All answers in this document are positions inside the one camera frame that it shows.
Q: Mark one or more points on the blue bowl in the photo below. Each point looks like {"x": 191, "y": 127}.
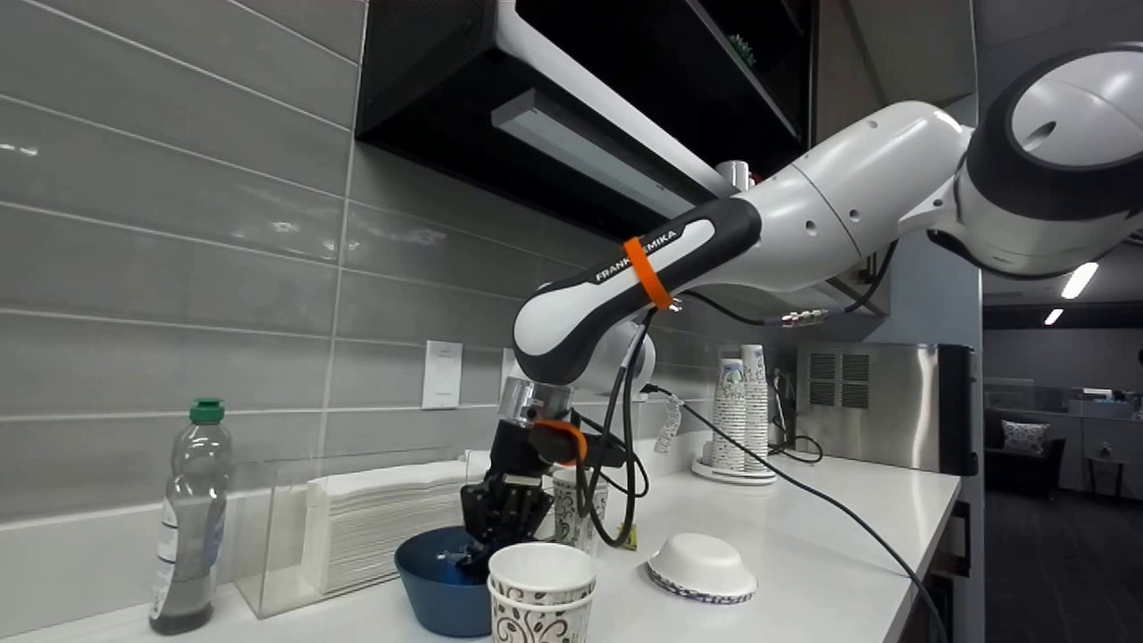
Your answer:
{"x": 444, "y": 585}

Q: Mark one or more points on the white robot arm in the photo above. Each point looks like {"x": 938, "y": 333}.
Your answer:
{"x": 1040, "y": 183}

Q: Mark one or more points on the patterned paper cup near sink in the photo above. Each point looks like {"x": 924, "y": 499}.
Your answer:
{"x": 542, "y": 595}

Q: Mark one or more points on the napkin dispenser box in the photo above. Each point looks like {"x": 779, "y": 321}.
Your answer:
{"x": 313, "y": 534}

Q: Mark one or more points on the clear plastic water bottle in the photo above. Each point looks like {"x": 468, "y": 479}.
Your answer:
{"x": 191, "y": 523}

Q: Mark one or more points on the white light switch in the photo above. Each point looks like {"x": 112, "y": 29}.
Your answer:
{"x": 440, "y": 381}

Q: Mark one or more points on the black upper cabinet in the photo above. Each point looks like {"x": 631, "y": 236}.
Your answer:
{"x": 613, "y": 116}

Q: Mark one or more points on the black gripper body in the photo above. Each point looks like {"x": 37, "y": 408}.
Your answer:
{"x": 509, "y": 503}

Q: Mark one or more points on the upside-down white bowl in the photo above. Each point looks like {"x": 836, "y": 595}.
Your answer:
{"x": 701, "y": 570}

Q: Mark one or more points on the stainless steel appliance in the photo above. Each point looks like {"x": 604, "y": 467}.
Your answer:
{"x": 891, "y": 400}

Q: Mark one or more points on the stack of paper cups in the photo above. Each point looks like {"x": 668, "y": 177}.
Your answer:
{"x": 740, "y": 408}

